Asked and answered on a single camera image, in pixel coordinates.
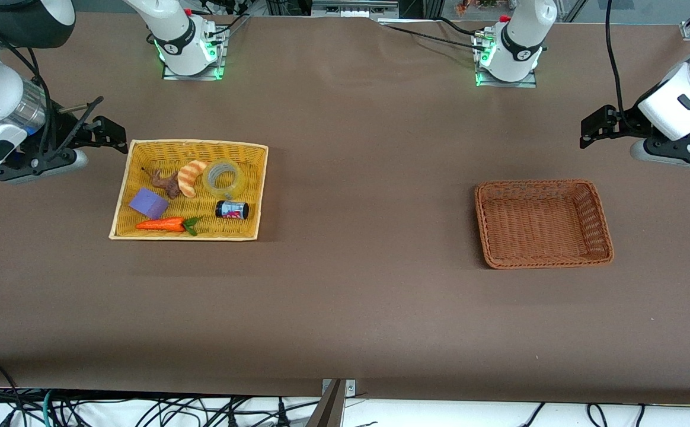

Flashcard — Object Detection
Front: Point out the yellowish clear tape roll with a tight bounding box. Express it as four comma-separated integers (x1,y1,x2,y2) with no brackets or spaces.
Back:
202,158,245,200

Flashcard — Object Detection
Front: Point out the purple foam block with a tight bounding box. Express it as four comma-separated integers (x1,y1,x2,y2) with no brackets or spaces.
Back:
129,187,170,220

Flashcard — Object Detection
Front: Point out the brown toy dinosaur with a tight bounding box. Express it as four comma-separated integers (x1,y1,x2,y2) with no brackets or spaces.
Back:
142,167,182,199

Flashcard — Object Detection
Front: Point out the toy croissant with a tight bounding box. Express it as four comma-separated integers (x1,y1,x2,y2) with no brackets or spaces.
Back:
177,160,209,199

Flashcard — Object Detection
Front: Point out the orange toy carrot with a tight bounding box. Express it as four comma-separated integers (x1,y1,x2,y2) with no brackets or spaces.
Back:
135,216,202,237

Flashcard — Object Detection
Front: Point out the brown wicker basket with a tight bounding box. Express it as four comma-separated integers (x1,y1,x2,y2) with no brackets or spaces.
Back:
474,179,615,270

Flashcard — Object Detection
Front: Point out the small black can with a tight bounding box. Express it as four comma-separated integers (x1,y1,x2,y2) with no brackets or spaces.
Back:
215,200,250,220

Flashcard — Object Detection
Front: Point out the yellow wicker basket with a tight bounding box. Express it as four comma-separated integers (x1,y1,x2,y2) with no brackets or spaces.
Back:
108,139,269,241

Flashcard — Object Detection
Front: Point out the grey background device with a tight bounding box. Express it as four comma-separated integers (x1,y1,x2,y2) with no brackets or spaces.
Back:
311,0,400,18

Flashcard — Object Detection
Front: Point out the brown table cover sheet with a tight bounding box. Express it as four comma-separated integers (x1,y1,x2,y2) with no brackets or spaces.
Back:
0,13,690,405

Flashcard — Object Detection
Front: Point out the brown slanted bar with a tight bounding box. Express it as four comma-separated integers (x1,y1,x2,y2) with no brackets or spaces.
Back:
306,380,346,427

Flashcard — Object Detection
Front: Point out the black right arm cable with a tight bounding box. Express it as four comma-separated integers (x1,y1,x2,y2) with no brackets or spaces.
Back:
0,0,105,163

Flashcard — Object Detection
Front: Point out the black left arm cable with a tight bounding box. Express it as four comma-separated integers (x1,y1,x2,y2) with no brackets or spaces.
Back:
605,0,633,134

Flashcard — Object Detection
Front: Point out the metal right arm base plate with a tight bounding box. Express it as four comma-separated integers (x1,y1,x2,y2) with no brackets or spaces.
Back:
161,27,228,81

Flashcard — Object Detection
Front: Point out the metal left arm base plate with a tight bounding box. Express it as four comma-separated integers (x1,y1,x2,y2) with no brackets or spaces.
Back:
474,33,538,88

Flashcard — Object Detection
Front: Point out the black cable at arm base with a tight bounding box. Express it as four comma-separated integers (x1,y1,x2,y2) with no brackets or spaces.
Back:
206,12,251,39

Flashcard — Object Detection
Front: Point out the short black table cable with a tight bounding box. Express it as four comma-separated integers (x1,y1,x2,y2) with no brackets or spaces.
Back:
437,17,482,36

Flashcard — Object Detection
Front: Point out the long black table cable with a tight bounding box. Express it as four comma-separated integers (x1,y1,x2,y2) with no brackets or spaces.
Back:
381,23,491,51

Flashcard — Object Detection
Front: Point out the metal table edge bracket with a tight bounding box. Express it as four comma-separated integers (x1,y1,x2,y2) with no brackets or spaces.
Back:
321,378,356,397

